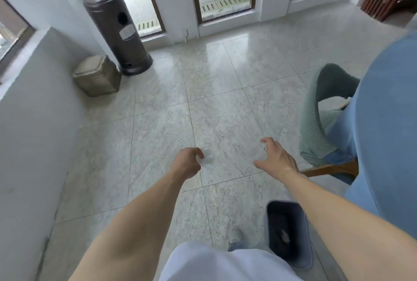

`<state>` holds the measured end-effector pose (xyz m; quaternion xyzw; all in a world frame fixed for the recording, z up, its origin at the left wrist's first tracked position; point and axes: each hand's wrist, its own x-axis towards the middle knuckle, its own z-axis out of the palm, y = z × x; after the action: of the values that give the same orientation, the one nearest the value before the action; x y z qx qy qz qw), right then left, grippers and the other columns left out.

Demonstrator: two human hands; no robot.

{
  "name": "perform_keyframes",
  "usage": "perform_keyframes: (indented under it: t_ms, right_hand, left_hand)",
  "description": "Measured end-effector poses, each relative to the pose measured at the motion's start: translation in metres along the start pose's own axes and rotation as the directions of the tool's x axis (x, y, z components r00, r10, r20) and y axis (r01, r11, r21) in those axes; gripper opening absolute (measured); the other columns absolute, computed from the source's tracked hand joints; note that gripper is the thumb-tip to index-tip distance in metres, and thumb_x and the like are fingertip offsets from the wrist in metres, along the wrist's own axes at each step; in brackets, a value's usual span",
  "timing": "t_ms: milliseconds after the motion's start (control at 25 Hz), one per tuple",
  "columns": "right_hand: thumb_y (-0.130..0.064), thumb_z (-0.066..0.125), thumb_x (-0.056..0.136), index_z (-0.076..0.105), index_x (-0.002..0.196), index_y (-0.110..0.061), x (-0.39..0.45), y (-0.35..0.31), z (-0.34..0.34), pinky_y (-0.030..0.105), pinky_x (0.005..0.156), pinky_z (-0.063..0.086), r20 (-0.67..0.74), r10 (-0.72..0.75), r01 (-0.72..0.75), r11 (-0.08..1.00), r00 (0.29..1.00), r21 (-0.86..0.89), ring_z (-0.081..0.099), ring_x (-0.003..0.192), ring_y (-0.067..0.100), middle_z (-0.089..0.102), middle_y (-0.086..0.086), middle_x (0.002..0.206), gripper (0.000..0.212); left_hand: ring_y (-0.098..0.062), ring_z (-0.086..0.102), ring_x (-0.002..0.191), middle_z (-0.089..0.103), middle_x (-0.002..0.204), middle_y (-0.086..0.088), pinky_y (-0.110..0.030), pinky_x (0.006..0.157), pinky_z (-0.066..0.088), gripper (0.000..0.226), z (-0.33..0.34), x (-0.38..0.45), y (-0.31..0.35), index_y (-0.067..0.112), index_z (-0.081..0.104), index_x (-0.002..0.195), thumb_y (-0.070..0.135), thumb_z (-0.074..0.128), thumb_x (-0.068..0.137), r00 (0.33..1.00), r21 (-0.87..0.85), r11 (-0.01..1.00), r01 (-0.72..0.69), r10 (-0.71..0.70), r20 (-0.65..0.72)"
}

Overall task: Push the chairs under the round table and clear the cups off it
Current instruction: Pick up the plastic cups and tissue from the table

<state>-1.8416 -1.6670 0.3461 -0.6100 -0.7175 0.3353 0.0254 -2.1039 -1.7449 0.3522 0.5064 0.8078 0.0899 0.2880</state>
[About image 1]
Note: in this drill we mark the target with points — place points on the green knit chair cover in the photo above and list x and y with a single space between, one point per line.
311 127

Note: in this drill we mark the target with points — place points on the person's left fingers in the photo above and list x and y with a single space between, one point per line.
196 153

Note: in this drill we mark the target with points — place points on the person's left forearm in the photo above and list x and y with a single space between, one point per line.
140 222

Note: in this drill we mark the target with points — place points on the white crumpled scrap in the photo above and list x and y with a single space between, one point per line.
285 235

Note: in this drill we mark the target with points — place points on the wooden chair frame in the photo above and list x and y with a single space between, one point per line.
332 168

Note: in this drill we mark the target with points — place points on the person's right forearm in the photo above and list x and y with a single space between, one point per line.
342 222

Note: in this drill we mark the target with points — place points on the person's right hand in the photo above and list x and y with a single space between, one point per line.
280 160

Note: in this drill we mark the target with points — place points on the person's left hand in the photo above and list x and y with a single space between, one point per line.
184 165

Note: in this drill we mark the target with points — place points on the brown framed window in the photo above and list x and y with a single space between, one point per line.
11 29

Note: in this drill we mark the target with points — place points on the dark metal patio heater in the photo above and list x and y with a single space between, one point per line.
119 29

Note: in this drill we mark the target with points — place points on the person's white shirt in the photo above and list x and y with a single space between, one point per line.
221 264

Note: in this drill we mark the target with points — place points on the grey trash bin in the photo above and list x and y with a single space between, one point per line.
301 241

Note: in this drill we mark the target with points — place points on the small clear plastic cup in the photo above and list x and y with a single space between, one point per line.
207 157

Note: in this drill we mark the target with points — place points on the beige lidded bin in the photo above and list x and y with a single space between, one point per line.
97 77

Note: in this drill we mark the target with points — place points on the person's right thumb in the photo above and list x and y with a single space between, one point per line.
261 163

